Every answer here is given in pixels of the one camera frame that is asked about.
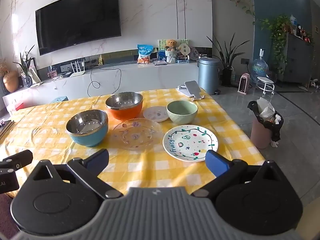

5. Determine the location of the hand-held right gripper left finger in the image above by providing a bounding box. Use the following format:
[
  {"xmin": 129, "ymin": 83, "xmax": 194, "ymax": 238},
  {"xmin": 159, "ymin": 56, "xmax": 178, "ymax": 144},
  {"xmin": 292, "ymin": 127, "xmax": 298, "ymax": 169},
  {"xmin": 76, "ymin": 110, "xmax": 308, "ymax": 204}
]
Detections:
[{"xmin": 32, "ymin": 149, "xmax": 123, "ymax": 200}]

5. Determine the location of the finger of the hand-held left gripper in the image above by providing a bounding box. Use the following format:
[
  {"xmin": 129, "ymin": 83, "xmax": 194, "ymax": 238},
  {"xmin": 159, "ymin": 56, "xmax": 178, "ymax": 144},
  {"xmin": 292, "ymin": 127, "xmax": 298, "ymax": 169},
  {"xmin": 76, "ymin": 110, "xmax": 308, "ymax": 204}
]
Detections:
[{"xmin": 0, "ymin": 150, "xmax": 33, "ymax": 173}]

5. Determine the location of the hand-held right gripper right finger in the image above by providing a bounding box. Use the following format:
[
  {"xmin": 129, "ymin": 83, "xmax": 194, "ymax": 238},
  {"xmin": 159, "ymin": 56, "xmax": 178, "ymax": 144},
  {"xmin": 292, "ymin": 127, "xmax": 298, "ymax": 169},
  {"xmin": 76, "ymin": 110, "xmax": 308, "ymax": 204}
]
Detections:
[{"xmin": 191, "ymin": 150, "xmax": 285, "ymax": 201}]

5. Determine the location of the blue steel bowl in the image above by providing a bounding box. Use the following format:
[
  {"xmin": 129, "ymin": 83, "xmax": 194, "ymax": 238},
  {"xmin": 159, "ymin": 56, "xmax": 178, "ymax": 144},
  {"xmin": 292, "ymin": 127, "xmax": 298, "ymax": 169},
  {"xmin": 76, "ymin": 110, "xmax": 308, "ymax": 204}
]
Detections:
[{"xmin": 66, "ymin": 109, "xmax": 109, "ymax": 148}]

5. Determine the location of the white fruit-print plate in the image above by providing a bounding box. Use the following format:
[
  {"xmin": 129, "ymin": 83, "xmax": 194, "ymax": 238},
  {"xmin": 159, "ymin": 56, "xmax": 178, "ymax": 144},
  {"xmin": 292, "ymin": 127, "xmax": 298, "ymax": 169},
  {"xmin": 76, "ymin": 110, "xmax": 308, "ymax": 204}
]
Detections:
[{"xmin": 162, "ymin": 124, "xmax": 219, "ymax": 162}]

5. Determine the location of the clear glass printed plate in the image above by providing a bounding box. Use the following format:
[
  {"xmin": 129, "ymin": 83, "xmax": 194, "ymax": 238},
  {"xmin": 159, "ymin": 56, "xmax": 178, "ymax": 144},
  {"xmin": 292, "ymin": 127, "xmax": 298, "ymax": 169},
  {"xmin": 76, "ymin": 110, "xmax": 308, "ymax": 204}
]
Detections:
[{"xmin": 111, "ymin": 118, "xmax": 163, "ymax": 151}]

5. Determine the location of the orange steel bowl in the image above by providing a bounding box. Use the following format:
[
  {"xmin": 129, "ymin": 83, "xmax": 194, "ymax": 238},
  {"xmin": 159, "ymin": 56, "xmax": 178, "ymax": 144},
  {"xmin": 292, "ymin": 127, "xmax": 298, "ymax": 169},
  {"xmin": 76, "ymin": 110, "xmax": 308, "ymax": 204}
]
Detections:
[{"xmin": 105, "ymin": 92, "xmax": 144, "ymax": 121}]

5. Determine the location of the green ceramic bowl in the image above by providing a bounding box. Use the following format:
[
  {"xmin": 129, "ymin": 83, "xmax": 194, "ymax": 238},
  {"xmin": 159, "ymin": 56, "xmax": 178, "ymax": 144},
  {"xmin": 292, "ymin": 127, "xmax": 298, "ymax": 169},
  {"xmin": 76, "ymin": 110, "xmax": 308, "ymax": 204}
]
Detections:
[{"xmin": 166, "ymin": 100, "xmax": 198, "ymax": 124}]

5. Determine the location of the small white printed plate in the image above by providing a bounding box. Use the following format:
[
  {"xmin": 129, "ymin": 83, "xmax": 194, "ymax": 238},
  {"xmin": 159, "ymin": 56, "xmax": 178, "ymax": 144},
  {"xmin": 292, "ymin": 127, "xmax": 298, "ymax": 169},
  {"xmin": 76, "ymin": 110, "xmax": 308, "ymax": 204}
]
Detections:
[{"xmin": 143, "ymin": 106, "xmax": 169, "ymax": 122}]

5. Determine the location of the plain clear glass plate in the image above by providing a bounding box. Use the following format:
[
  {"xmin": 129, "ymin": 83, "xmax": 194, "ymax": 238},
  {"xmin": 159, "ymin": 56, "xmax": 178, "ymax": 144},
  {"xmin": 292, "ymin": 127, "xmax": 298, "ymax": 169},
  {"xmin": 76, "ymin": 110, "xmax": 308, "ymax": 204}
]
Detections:
[{"xmin": 31, "ymin": 126, "xmax": 71, "ymax": 153}]

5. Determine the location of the yellow checked tablecloth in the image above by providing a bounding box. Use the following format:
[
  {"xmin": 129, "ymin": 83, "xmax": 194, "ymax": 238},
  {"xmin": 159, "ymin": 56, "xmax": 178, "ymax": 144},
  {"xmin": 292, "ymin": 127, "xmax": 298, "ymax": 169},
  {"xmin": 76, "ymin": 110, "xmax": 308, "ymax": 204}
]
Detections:
[{"xmin": 0, "ymin": 87, "xmax": 267, "ymax": 198}]

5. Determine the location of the pink waste bin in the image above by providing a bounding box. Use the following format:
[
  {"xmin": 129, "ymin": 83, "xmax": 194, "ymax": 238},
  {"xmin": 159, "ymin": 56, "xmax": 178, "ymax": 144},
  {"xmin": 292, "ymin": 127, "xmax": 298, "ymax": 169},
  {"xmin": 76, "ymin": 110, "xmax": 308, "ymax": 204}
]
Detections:
[{"xmin": 247, "ymin": 97, "xmax": 284, "ymax": 149}]

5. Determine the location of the brown round vase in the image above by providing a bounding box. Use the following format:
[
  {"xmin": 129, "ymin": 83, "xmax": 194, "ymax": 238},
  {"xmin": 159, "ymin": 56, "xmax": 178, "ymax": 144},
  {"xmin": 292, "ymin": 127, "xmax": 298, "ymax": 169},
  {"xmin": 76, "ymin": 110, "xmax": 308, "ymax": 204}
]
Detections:
[{"xmin": 3, "ymin": 70, "xmax": 19, "ymax": 93}]

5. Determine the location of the plant in blue vase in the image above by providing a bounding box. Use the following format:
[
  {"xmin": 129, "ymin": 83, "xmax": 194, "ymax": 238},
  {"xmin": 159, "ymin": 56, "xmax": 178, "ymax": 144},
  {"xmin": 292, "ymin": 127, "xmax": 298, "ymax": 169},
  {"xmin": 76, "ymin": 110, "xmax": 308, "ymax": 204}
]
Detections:
[{"xmin": 14, "ymin": 45, "xmax": 35, "ymax": 88}]

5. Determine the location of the white phone stand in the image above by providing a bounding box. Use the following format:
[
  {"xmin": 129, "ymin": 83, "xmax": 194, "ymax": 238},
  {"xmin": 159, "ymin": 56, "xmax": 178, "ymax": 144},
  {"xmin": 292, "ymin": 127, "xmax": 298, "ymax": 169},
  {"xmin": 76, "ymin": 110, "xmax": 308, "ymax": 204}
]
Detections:
[{"xmin": 177, "ymin": 80, "xmax": 205, "ymax": 102}]

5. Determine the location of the pink space heater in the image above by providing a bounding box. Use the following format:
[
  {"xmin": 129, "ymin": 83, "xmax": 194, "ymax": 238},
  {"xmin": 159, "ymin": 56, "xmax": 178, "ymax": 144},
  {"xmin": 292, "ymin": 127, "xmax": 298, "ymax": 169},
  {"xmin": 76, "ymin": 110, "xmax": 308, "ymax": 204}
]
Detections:
[{"xmin": 237, "ymin": 73, "xmax": 251, "ymax": 95}]

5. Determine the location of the grey-blue pedal bin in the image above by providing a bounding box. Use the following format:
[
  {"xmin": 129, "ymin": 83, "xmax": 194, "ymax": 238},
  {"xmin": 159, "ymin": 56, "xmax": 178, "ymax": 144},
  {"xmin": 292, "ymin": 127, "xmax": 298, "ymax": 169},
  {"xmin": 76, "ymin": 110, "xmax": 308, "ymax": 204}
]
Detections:
[{"xmin": 198, "ymin": 57, "xmax": 222, "ymax": 95}]

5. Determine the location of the potted snake plant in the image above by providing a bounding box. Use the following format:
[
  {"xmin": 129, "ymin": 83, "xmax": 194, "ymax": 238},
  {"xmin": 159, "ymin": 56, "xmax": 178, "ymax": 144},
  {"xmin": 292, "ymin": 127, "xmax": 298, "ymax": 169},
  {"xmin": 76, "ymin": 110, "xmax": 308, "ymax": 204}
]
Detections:
[{"xmin": 206, "ymin": 32, "xmax": 250, "ymax": 87}]

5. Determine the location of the white router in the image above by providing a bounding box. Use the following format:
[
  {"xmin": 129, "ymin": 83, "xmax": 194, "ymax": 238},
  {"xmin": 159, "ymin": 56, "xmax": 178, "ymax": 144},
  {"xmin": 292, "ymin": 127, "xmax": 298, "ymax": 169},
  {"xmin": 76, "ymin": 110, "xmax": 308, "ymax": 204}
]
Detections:
[{"xmin": 70, "ymin": 60, "xmax": 86, "ymax": 77}]

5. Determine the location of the white marble TV cabinet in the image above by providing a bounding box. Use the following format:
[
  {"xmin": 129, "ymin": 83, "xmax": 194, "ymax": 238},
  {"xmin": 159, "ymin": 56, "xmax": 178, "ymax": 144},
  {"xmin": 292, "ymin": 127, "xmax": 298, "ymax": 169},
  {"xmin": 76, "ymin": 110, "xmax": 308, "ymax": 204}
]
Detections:
[{"xmin": 2, "ymin": 61, "xmax": 200, "ymax": 107}]

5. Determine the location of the white round stool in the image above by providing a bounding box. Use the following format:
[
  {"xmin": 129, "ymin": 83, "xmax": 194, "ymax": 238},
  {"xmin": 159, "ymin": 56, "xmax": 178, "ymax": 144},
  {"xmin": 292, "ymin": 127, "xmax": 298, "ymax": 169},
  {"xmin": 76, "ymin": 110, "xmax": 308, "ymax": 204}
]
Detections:
[{"xmin": 257, "ymin": 76, "xmax": 275, "ymax": 95}]

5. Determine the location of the blue water jug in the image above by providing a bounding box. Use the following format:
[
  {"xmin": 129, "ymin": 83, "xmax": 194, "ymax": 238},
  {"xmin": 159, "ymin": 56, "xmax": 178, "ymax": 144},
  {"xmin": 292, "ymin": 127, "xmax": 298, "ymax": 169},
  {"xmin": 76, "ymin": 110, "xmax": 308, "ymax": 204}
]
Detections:
[{"xmin": 251, "ymin": 49, "xmax": 269, "ymax": 83}]

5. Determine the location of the blue snack bag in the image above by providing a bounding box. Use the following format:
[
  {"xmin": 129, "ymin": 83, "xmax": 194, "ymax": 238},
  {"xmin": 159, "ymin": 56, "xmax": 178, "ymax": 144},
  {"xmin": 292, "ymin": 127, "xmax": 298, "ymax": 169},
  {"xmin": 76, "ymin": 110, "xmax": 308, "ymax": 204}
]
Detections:
[{"xmin": 137, "ymin": 44, "xmax": 153, "ymax": 64}]

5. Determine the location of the white woven basket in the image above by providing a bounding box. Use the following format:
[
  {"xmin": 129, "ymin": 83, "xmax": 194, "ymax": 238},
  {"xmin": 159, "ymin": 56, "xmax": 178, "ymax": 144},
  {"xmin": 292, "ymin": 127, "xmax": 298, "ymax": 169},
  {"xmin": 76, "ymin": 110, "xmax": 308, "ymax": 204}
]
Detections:
[{"xmin": 165, "ymin": 50, "xmax": 178, "ymax": 64}]

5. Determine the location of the round hand fan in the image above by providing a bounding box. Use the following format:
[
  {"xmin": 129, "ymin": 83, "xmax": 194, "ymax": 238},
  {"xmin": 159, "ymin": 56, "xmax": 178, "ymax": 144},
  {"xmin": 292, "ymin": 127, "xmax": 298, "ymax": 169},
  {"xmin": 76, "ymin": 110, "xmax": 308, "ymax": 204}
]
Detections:
[{"xmin": 178, "ymin": 42, "xmax": 190, "ymax": 56}]

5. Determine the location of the brown teddy bear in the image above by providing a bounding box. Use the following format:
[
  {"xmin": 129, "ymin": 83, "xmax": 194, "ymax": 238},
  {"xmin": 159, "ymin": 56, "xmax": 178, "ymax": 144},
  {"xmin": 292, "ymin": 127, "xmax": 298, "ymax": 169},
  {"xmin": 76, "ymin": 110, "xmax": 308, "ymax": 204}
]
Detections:
[{"xmin": 164, "ymin": 39, "xmax": 178, "ymax": 52}]

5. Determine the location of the green painted picture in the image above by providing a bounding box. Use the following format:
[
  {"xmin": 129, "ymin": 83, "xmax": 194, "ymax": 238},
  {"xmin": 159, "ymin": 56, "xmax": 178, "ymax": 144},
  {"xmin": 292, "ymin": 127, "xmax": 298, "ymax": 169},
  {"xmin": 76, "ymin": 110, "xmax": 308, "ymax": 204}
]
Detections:
[{"xmin": 157, "ymin": 39, "xmax": 189, "ymax": 56}]

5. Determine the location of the grey drawer cabinet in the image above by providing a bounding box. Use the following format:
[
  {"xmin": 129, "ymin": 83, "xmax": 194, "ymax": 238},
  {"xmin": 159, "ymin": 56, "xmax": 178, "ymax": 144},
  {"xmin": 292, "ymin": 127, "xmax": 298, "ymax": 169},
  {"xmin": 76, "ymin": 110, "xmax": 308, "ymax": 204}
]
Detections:
[{"xmin": 280, "ymin": 32, "xmax": 314, "ymax": 84}]

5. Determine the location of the black television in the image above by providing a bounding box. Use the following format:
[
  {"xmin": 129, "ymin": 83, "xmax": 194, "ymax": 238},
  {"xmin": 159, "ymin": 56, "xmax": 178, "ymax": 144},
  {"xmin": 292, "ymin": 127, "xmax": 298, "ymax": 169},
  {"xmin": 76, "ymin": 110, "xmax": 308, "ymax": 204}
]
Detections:
[{"xmin": 35, "ymin": 0, "xmax": 122, "ymax": 56}]

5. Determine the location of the trailing pothos plant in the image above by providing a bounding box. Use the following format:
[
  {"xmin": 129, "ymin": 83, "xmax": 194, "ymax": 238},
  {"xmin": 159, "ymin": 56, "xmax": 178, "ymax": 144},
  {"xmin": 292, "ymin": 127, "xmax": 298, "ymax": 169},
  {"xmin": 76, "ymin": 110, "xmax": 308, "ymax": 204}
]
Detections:
[{"xmin": 254, "ymin": 15, "xmax": 292, "ymax": 75}]

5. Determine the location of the black cable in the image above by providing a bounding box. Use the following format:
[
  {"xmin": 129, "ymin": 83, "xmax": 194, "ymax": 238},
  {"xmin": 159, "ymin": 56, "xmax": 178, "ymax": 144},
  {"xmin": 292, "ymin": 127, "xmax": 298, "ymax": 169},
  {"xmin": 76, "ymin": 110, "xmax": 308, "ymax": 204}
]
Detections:
[{"xmin": 87, "ymin": 67, "xmax": 122, "ymax": 97}]

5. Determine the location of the black picture frame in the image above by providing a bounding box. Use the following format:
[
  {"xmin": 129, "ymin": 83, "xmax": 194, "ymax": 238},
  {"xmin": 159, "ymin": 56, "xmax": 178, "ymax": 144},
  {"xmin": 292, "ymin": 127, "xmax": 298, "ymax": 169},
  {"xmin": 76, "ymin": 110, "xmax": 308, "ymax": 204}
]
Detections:
[{"xmin": 27, "ymin": 57, "xmax": 42, "ymax": 83}]

